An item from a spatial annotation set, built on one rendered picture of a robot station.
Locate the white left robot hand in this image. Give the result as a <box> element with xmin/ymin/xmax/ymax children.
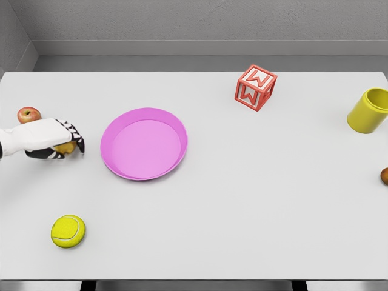
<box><xmin>19</xmin><ymin>118</ymin><xmax>86</xmax><ymax>161</ymax></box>

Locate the yellow lemon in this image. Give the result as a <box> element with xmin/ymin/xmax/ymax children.
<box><xmin>53</xmin><ymin>141</ymin><xmax>78</xmax><ymax>156</ymax></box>

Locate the pink round plate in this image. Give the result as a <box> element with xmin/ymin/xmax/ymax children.
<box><xmin>100</xmin><ymin>107</ymin><xmax>189</xmax><ymax>182</ymax></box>

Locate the red apple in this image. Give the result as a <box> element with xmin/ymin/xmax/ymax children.
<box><xmin>16</xmin><ymin>106</ymin><xmax>42</xmax><ymax>125</ymax></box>

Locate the yellow tennis ball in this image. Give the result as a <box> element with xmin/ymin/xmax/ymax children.
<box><xmin>50</xmin><ymin>215</ymin><xmax>87</xmax><ymax>250</ymax></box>

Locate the red letter W block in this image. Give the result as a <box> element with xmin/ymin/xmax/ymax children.
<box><xmin>233</xmin><ymin>64</ymin><xmax>278</xmax><ymax>113</ymax></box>

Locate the yellow cup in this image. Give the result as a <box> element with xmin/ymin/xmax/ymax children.
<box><xmin>347</xmin><ymin>87</ymin><xmax>388</xmax><ymax>135</ymax></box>

